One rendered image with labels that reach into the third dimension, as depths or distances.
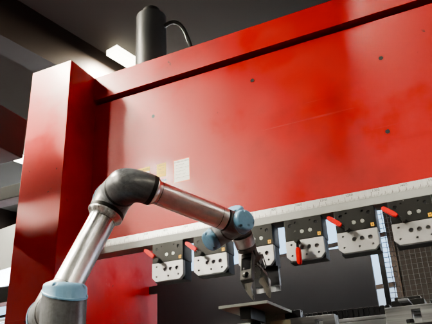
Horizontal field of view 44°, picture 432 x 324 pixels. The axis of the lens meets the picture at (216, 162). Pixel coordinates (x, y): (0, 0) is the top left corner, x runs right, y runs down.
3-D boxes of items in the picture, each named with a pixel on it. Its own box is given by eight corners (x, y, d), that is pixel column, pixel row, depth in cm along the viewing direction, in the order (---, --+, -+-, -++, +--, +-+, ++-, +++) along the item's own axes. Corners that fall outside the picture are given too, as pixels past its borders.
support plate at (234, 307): (218, 309, 185) (218, 306, 185) (247, 317, 207) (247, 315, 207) (267, 303, 178) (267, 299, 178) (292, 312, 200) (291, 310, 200)
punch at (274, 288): (255, 293, 209) (254, 269, 213) (257, 294, 211) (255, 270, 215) (279, 290, 206) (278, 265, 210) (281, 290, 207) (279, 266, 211)
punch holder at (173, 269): (152, 282, 227) (152, 244, 234) (162, 285, 234) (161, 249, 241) (182, 278, 222) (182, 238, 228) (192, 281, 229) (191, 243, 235)
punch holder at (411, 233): (395, 245, 190) (386, 202, 197) (398, 251, 197) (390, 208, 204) (440, 238, 184) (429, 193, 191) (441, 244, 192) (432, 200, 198)
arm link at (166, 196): (123, 151, 161) (258, 207, 178) (110, 165, 170) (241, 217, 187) (113, 184, 155) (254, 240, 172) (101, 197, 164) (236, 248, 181)
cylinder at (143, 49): (128, 76, 285) (130, 6, 305) (152, 96, 305) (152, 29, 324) (180, 59, 274) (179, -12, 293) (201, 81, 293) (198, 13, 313)
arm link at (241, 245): (249, 238, 191) (228, 242, 194) (253, 250, 192) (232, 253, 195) (254, 229, 198) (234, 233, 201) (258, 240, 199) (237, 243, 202)
